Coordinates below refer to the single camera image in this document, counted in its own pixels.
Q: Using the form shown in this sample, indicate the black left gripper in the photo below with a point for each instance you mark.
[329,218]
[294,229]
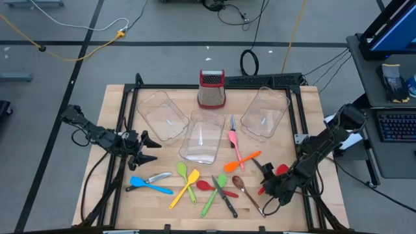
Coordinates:
[131,144]

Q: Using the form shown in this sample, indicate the black perforated housing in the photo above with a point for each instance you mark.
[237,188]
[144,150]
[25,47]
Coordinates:
[260,80]

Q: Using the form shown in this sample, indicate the yellow silicone spatula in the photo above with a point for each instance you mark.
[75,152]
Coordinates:
[194,176]

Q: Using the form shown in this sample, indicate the red steel box grater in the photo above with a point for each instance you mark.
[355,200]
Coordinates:
[212,94]

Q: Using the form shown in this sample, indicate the white box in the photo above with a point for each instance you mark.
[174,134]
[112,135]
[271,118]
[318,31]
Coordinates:
[352,139]

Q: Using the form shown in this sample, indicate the clear plastic bin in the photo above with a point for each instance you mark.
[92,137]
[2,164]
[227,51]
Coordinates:
[265,112]
[203,136]
[162,115]

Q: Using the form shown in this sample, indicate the red silicone spoon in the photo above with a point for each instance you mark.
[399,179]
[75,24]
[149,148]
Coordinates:
[203,185]

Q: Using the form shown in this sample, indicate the black backlit keyboard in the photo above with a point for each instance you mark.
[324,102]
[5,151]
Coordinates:
[398,126]

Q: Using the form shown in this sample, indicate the blue white container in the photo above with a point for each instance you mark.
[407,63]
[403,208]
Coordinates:
[412,85]

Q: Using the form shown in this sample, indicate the brown wooden spoon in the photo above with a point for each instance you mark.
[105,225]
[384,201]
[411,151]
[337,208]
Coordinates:
[239,182]

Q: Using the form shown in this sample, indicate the all-black knife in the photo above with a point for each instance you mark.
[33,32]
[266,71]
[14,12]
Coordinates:
[256,163]

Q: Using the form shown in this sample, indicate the black round device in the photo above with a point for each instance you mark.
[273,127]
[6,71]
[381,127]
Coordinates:
[213,5]

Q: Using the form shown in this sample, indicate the light green silicone spoon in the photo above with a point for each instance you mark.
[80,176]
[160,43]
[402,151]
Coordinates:
[181,169]

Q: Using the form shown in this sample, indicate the black computer monitor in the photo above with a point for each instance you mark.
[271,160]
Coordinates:
[393,32]

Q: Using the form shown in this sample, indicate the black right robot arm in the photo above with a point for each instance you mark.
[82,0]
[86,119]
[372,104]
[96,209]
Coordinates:
[325,139]

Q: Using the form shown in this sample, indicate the grey black work gloves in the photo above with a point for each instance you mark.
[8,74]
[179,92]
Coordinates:
[393,83]

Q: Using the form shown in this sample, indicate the pink silicone spatula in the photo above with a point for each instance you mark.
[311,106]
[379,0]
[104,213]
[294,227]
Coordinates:
[232,136]

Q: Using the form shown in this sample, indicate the blue silicone spatula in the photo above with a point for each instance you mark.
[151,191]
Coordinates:
[138,182]

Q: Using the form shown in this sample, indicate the red silicone spatula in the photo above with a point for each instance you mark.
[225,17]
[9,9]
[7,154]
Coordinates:
[282,169]

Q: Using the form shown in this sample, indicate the green silicone spatula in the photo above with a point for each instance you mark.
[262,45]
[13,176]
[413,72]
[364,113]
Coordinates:
[222,180]

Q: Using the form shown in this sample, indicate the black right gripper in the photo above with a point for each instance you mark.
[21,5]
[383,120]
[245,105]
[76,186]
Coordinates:
[286,188]

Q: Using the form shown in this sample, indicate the black floor puck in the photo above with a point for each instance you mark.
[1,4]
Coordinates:
[42,48]

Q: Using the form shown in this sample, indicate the black caster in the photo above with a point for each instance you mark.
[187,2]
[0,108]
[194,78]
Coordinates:
[5,108]

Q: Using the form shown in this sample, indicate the orange silicone spatula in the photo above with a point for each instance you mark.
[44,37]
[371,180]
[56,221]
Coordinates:
[231,166]

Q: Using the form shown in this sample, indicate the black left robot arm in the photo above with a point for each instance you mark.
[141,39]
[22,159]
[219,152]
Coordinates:
[94,131]

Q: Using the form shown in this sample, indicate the grey computer cart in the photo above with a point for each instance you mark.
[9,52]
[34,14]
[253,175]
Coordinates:
[367,84]

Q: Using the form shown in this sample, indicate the black aluminium frame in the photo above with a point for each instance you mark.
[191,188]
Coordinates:
[162,86]

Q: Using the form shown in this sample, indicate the grey furniture foot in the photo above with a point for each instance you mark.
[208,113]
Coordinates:
[16,77]
[32,3]

